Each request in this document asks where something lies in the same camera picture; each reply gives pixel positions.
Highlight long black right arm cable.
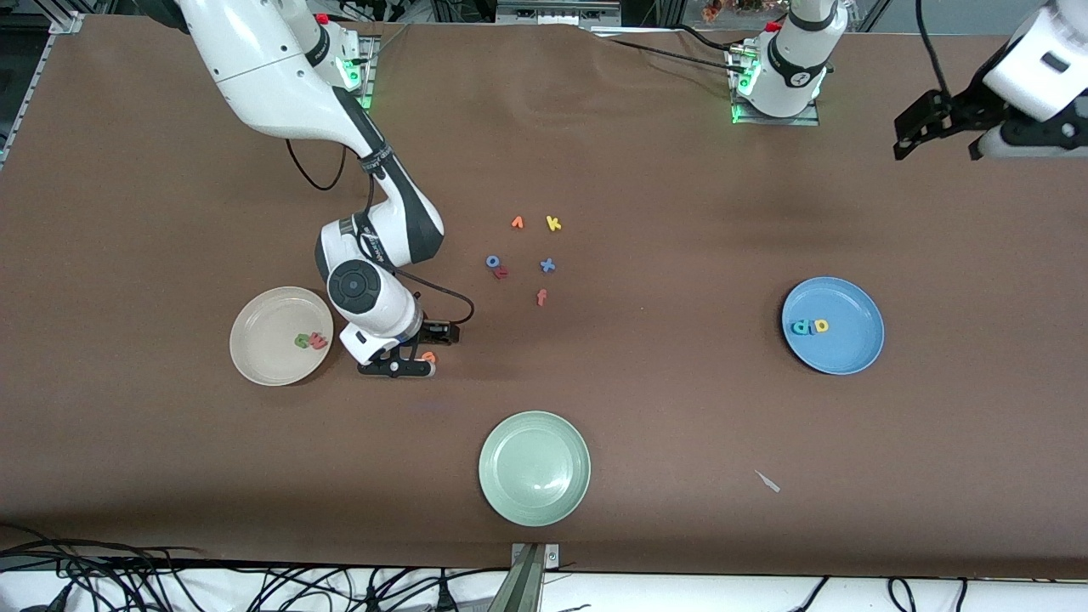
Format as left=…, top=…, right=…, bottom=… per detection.
left=285, top=136, right=379, bottom=192

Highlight orange flowers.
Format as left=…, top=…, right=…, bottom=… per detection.
left=701, top=0, right=766, bottom=22

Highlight blue plate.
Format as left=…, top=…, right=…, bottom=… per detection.
left=781, top=276, right=886, bottom=376

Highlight black cable on table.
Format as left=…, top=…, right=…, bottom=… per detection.
left=676, top=24, right=745, bottom=52
left=608, top=37, right=734, bottom=65

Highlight pale green plate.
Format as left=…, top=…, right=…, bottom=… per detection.
left=478, top=411, right=592, bottom=528

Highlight tangled black floor cables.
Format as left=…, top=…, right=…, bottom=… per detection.
left=0, top=523, right=511, bottom=612

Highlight grey metal camera mount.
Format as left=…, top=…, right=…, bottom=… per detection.
left=487, top=542, right=562, bottom=612

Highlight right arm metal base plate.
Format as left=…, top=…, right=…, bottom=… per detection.
left=340, top=34, right=380, bottom=113

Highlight beige brown plate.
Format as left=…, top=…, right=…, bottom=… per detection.
left=229, top=286, right=335, bottom=388

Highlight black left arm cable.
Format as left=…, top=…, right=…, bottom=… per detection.
left=915, top=0, right=957, bottom=99

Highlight aluminium table edge rail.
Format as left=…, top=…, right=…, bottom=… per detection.
left=0, top=10, right=86, bottom=171

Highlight grey power strip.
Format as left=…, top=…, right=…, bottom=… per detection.
left=496, top=0, right=623, bottom=26

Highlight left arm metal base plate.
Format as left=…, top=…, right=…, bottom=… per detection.
left=728, top=47, right=821, bottom=127

